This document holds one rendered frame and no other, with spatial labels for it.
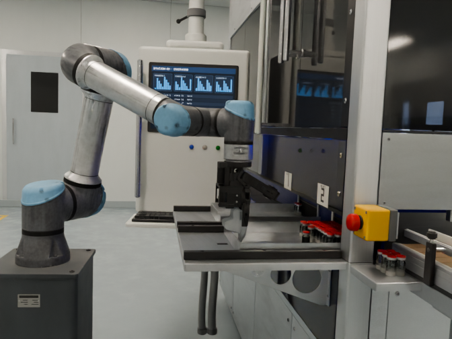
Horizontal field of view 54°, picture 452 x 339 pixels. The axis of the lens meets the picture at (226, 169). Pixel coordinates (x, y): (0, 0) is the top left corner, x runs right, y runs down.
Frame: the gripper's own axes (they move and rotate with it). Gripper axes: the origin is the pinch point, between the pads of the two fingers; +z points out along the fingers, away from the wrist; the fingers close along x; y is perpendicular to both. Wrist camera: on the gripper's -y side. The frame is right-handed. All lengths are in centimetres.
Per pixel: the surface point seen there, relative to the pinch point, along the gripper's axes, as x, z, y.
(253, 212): -53, 3, -15
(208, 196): -88, 3, -1
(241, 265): 11.0, 4.0, 2.4
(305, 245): 6.0, 0.7, -15.2
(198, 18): -95, -77, 5
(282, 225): -19.6, 1.2, -16.4
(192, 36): -94, -69, 8
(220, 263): 10.7, 3.6, 7.4
